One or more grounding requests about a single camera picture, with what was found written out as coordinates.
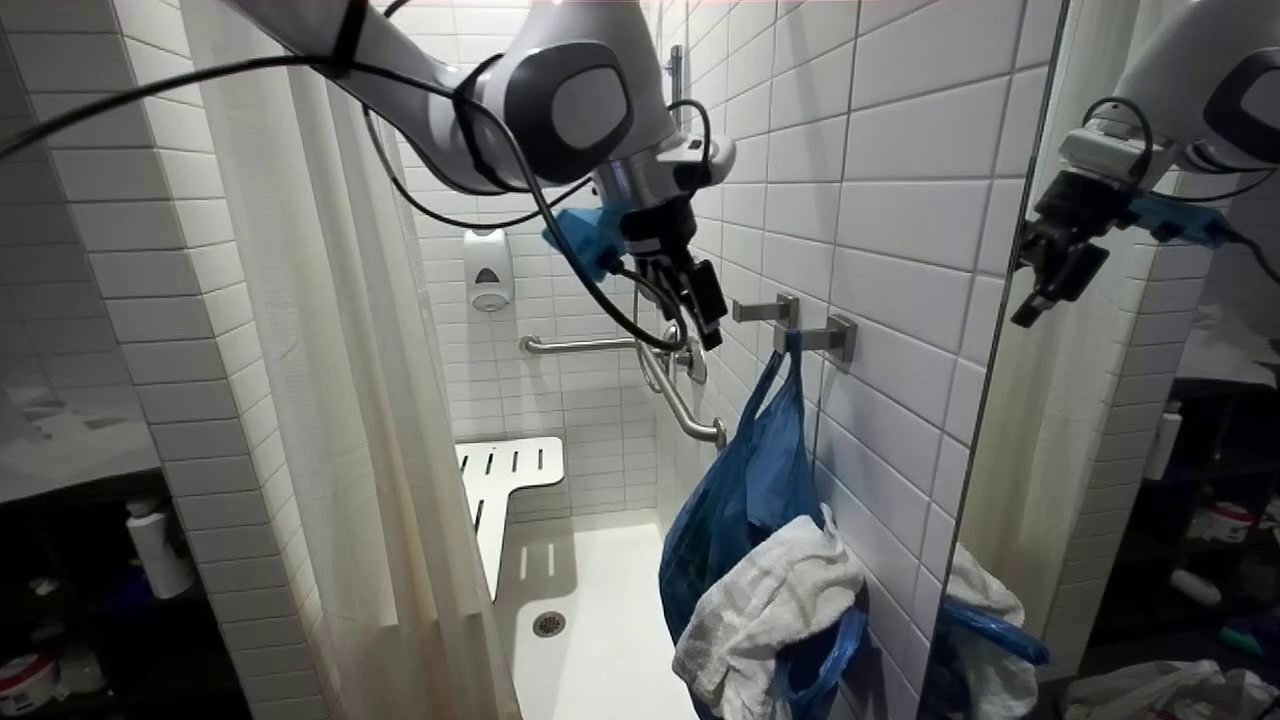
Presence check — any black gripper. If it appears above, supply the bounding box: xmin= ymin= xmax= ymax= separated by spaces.
xmin=618 ymin=186 xmax=733 ymax=354

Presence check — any white towel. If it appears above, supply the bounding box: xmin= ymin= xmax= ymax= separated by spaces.
xmin=668 ymin=513 xmax=878 ymax=720

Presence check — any angled horizontal metal grab bar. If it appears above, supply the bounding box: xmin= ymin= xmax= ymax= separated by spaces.
xmin=516 ymin=334 xmax=733 ymax=453

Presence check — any white soap dispenser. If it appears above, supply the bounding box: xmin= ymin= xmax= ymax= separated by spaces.
xmin=461 ymin=230 xmax=516 ymax=320

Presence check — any blue plastic bag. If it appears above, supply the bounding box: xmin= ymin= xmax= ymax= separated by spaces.
xmin=657 ymin=334 xmax=923 ymax=720

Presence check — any long vertical metal slide bar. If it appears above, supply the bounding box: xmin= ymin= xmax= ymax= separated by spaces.
xmin=665 ymin=42 xmax=692 ymax=146

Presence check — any white slotted shower seat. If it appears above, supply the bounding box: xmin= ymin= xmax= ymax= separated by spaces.
xmin=451 ymin=436 xmax=568 ymax=604

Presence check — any white shower curtain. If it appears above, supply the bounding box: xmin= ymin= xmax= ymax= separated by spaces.
xmin=176 ymin=0 xmax=525 ymax=720

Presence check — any white plastic bottle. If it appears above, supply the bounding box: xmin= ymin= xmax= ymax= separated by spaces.
xmin=122 ymin=491 xmax=201 ymax=604

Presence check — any grey counter slab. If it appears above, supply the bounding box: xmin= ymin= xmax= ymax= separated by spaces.
xmin=0 ymin=377 xmax=165 ymax=510

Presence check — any red white container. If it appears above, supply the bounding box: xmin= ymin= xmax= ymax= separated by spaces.
xmin=0 ymin=650 xmax=63 ymax=720

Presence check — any metal shower valve handle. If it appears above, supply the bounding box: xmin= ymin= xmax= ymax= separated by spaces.
xmin=673 ymin=337 xmax=712 ymax=394

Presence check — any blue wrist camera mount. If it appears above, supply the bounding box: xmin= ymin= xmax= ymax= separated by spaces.
xmin=539 ymin=199 xmax=631 ymax=278

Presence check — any tall wall mirror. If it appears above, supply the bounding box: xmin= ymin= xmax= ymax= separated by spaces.
xmin=915 ymin=0 xmax=1280 ymax=720

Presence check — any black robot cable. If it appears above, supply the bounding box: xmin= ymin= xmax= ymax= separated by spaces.
xmin=0 ymin=0 xmax=697 ymax=356

